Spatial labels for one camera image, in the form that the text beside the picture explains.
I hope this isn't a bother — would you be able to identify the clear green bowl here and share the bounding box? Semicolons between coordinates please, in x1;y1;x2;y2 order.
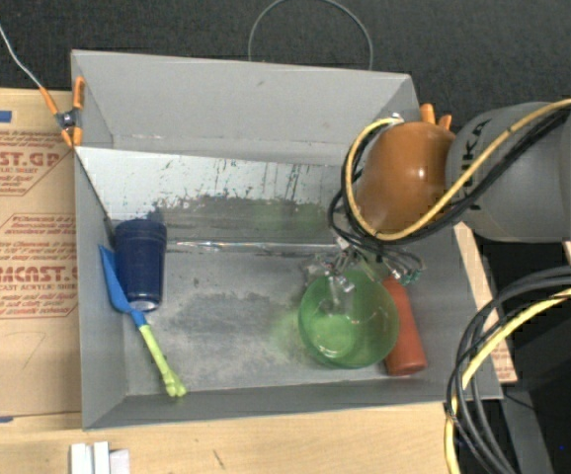
296;268;401;370

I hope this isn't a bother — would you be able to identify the red-brown cylinder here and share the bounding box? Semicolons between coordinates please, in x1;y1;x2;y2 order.
380;274;429;377

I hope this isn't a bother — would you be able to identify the grey metal bin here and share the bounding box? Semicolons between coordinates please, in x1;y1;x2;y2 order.
70;49;505;432

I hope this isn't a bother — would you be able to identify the dark blue cup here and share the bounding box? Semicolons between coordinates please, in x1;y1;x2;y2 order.
113;218;169;313

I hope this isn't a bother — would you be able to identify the blue spatula yellow-green handle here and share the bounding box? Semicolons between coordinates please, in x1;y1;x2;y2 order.
98;244;189;399

